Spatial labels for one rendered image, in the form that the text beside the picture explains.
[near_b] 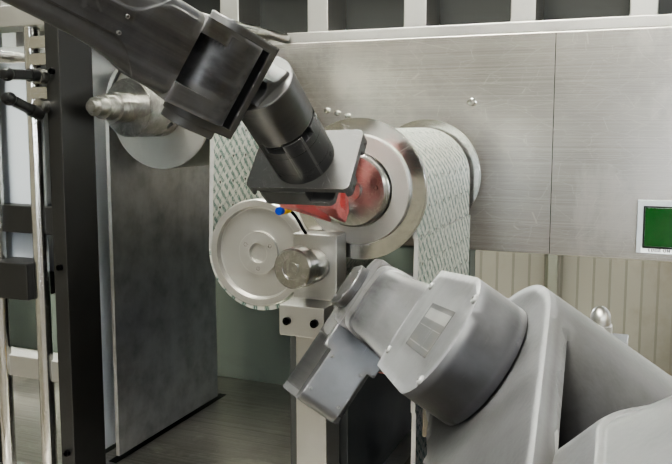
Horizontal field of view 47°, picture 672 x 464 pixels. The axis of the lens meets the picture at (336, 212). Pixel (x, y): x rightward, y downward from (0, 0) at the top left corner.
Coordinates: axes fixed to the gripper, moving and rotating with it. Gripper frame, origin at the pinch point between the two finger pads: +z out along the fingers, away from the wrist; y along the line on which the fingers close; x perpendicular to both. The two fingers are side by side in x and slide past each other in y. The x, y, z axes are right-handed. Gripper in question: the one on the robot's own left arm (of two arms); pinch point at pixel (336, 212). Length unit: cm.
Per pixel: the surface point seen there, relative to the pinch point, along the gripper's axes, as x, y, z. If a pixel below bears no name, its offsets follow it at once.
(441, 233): 5.5, 7.1, 12.9
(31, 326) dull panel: 1, -77, 46
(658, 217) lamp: 19.8, 29.5, 30.9
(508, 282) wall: 117, -32, 244
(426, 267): -0.4, 7.1, 10.1
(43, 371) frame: -19.0, -31.0, 4.1
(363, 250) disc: -1.0, 1.4, 5.9
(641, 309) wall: 120, 22, 269
